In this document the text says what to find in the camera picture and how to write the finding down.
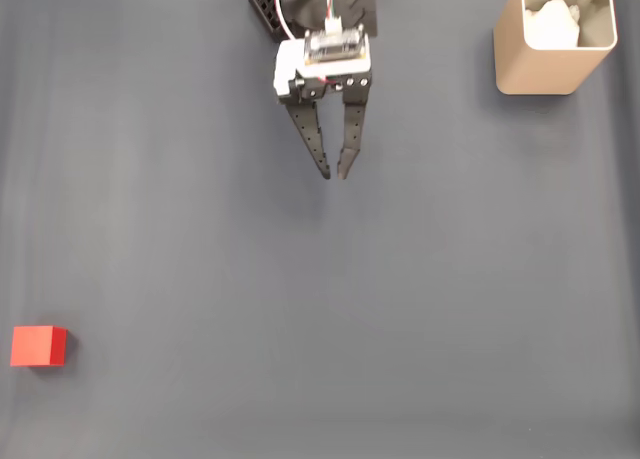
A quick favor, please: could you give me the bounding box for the red cube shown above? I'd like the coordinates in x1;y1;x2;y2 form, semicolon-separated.
9;325;69;368

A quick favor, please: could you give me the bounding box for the beige rounded box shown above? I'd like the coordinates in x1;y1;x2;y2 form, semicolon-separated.
493;0;620;96

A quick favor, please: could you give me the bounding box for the dark grey table mat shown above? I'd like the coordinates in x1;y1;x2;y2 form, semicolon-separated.
0;0;640;459

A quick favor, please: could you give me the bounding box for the white crumpled paper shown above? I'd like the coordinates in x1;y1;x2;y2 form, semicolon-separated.
523;0;582;50

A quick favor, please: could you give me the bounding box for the white motor cable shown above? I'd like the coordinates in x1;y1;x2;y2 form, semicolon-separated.
274;0;296;43

